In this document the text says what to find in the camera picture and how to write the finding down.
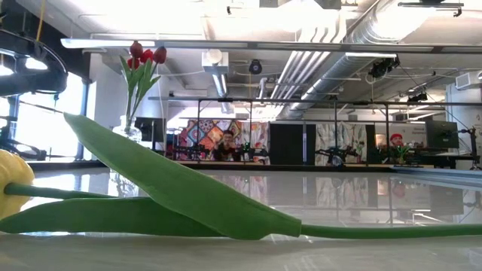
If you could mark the yellow artificial tulip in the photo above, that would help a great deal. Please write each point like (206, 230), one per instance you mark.
(180, 188)

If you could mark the dark red artificial tulip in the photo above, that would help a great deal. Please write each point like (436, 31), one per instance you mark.
(136, 49)
(160, 54)

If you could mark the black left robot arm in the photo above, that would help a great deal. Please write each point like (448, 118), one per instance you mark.
(37, 86)

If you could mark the black monitor on arm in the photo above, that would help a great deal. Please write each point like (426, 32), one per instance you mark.
(441, 134)

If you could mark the clear glass vase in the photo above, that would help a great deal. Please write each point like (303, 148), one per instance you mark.
(128, 131)

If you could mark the person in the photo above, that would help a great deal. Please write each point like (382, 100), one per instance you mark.
(396, 141)
(227, 148)

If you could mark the colourful patterned quilt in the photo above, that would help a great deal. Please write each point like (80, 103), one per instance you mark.
(203, 131)

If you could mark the black partition panel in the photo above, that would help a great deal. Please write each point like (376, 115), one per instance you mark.
(291, 145)

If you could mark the black ceiling speaker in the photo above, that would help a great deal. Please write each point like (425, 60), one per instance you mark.
(255, 67)

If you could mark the white ceiling box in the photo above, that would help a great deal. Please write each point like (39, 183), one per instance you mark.
(214, 64)

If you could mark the white ceiling pipes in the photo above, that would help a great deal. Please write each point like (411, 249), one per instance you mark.
(301, 67)

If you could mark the black desk monitor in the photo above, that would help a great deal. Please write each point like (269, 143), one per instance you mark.
(150, 130)

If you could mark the grey overhead light bar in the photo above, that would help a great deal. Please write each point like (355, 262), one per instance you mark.
(263, 46)

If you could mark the white leaf-print curtain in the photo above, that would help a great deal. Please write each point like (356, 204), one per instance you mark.
(354, 133)

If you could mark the black tripod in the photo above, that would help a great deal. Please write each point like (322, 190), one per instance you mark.
(473, 150)

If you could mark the black table frame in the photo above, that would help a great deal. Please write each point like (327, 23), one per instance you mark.
(244, 166)

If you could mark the black metal rack frame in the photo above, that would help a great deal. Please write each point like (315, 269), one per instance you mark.
(301, 101)

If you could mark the silver spiral air duct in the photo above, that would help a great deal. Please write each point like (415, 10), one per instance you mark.
(376, 26)

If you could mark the black ceiling bracket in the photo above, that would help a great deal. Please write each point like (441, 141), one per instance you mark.
(429, 4)

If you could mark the white wall vent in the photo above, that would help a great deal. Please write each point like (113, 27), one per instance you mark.
(464, 80)

